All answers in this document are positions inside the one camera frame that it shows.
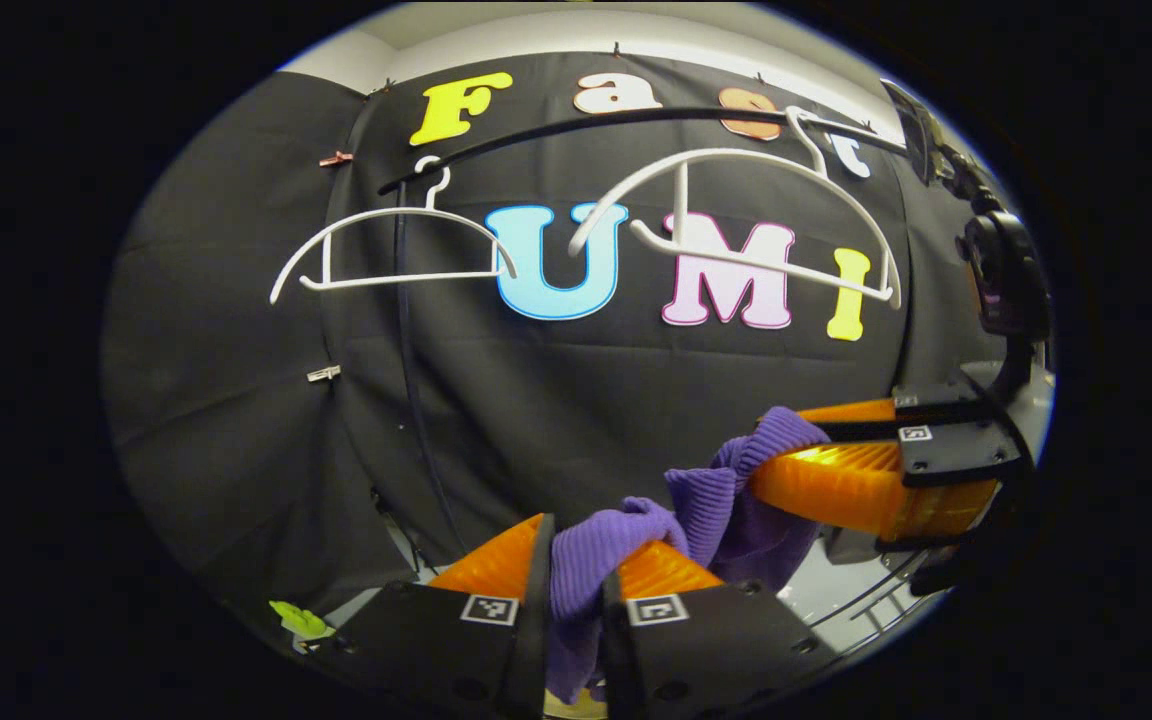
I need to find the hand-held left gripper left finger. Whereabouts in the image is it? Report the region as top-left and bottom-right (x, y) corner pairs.
(308, 513), (557, 720)

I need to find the bright green plastic object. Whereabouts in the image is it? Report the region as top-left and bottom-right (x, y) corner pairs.
(269, 600), (337, 641)

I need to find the black backdrop cloth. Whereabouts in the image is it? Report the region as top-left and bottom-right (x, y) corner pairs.
(101, 50), (1007, 641)

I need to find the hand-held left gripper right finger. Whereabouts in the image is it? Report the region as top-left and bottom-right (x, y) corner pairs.
(601, 538), (837, 720)

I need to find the black clothes rail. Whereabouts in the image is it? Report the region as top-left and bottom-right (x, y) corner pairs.
(378, 105), (912, 196)

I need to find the purple knit cardigan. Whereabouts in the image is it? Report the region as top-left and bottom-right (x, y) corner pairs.
(543, 405), (832, 706)

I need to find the white plastic clothes hanger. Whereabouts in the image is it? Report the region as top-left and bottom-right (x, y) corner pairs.
(566, 105), (905, 311)
(269, 155), (519, 306)

